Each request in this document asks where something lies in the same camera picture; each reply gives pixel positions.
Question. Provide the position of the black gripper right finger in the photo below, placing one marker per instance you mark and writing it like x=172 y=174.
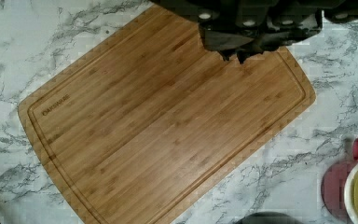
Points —
x=272 y=40

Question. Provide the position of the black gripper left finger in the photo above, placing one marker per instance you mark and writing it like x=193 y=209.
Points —
x=227 y=41

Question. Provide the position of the bamboo cutting board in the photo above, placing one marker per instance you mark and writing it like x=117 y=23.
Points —
x=144 y=124

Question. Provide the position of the pink mug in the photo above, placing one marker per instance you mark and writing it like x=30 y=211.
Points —
x=340 y=188

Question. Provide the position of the dark round object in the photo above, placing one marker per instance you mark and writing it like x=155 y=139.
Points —
x=268 y=218

